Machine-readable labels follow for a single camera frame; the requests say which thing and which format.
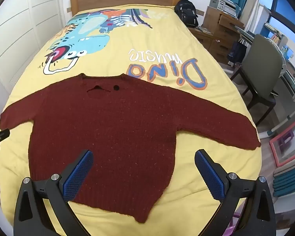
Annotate white printer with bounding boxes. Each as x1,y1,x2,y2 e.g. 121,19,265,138
210,0,242,18

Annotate grey-green chair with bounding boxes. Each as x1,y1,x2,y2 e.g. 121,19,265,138
230,34,283,126

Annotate purple stool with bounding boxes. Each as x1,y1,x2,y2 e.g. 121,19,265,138
277,131,294,148

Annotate dark red knitted sweater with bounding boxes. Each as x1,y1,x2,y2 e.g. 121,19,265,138
0,73,261,224

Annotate stack of teal mats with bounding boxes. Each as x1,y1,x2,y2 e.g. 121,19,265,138
272,160,295,197

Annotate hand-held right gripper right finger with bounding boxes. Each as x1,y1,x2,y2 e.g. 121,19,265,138
195,149,277,236

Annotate yellow printed blanket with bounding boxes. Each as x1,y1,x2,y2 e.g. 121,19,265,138
0,5,262,236

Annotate dark blue bag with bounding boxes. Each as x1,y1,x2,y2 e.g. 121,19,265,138
227,39,247,67

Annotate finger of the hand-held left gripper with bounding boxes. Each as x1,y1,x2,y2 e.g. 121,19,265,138
0,128,10,154

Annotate wooden drawer cabinet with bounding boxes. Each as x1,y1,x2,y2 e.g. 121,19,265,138
194,6,244,65

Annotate white wardrobe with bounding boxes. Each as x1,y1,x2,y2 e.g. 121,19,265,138
0,0,72,94

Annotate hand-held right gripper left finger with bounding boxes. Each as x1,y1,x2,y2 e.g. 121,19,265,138
13,149,94,236

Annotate black backpack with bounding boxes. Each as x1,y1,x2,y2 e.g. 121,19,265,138
174,0,199,28

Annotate pink framed board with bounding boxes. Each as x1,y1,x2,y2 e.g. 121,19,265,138
269,125,295,168

